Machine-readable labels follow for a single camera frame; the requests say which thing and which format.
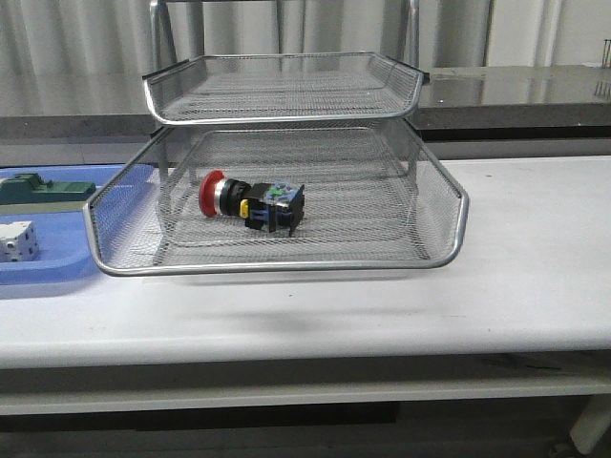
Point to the silver mesh tray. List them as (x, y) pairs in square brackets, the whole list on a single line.
[(375, 198), (286, 88)]

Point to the red emergency stop button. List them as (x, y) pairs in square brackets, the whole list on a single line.
[(277, 205)]

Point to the white table leg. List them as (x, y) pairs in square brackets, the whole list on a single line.
[(592, 424)]

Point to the white electrical connector block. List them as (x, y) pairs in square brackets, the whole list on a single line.
[(19, 241)]

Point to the green terminal block module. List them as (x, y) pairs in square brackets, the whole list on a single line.
[(29, 193)]

